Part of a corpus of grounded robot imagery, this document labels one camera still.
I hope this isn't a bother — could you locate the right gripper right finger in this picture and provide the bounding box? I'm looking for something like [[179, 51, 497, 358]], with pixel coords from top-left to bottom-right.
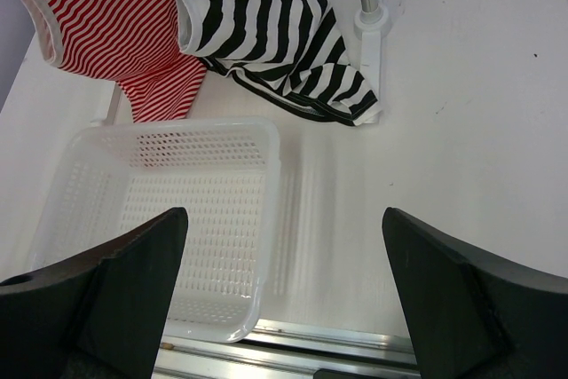
[[382, 208, 567, 378]]

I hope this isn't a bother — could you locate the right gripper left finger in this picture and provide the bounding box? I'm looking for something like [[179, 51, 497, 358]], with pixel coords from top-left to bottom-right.
[[1, 208, 188, 378]]

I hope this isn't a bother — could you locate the black white striped tank top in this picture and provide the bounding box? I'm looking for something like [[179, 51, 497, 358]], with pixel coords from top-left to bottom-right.
[[175, 0, 381, 126]]

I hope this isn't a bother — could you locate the red striped tank top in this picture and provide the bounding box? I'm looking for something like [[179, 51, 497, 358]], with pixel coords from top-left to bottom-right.
[[20, 0, 206, 122]]

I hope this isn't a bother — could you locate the white plastic basket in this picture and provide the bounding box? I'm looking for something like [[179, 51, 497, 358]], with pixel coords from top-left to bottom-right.
[[28, 118, 280, 343]]

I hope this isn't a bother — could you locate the clothes rack silver white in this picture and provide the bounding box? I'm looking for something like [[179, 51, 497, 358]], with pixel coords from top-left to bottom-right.
[[354, 0, 391, 99]]

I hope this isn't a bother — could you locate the aluminium mounting rail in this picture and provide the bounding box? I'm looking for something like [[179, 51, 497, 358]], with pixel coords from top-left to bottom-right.
[[152, 320, 421, 378]]

